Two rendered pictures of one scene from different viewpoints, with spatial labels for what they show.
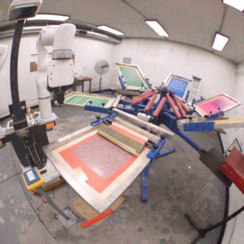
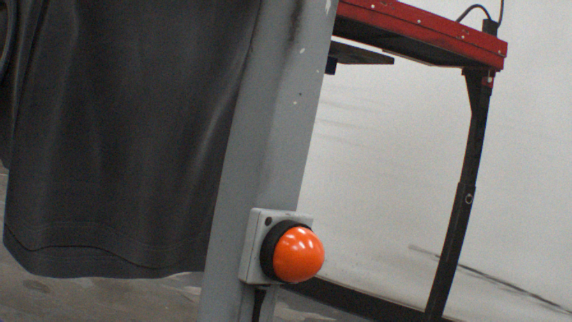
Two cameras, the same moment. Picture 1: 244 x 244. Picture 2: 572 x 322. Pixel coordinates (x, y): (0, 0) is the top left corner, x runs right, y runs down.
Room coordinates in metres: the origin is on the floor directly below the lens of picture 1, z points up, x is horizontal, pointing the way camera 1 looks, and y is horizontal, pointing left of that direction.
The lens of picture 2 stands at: (0.12, 0.98, 0.73)
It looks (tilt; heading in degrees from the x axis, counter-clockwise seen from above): 3 degrees down; 281
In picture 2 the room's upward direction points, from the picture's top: 12 degrees clockwise
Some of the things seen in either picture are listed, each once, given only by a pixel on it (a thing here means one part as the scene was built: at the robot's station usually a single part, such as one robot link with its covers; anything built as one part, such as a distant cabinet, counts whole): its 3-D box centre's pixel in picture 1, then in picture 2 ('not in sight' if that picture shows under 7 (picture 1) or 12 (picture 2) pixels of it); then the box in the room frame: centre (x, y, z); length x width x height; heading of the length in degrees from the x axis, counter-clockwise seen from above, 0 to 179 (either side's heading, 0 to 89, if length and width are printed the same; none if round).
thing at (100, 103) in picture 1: (97, 95); not in sight; (1.57, 0.41, 1.05); 1.08 x 0.61 x 0.23; 88
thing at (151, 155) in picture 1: (156, 148); not in sight; (0.69, -0.30, 0.98); 0.30 x 0.05 x 0.07; 148
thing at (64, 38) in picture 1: (63, 39); not in sight; (0.41, 0.27, 1.62); 0.15 x 0.10 x 0.11; 51
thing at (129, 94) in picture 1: (135, 99); not in sight; (2.13, -0.19, 0.91); 1.34 x 0.40 x 0.08; 28
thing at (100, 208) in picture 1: (108, 147); not in sight; (0.64, 0.07, 0.97); 0.79 x 0.58 x 0.04; 148
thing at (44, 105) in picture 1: (44, 107); not in sight; (0.64, 0.57, 1.21); 0.16 x 0.13 x 0.15; 51
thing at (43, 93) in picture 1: (44, 85); not in sight; (0.63, 0.55, 1.37); 0.13 x 0.10 x 0.16; 141
